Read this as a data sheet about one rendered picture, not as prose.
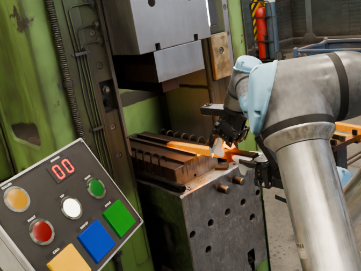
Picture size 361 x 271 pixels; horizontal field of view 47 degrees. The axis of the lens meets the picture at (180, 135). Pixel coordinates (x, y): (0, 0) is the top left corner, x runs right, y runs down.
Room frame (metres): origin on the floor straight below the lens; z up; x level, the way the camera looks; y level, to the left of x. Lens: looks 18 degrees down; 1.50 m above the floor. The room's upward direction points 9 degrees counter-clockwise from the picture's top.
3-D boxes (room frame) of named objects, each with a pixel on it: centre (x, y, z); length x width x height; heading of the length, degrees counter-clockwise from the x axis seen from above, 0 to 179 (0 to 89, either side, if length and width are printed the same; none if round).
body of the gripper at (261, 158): (1.09, -0.25, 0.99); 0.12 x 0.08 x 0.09; 39
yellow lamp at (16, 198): (0.79, 0.36, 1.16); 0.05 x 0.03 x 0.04; 129
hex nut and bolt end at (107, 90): (1.31, 0.21, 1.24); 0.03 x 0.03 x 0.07; 39
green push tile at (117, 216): (0.93, 0.19, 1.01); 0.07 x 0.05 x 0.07; 154
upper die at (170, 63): (1.48, 0.09, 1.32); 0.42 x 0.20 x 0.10; 39
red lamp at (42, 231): (0.77, 0.32, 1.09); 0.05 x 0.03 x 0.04; 129
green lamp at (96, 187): (0.95, 0.23, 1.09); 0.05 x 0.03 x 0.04; 129
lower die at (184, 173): (1.48, 0.09, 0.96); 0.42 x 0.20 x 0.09; 39
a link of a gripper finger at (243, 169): (1.16, -0.17, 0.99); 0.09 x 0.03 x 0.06; 42
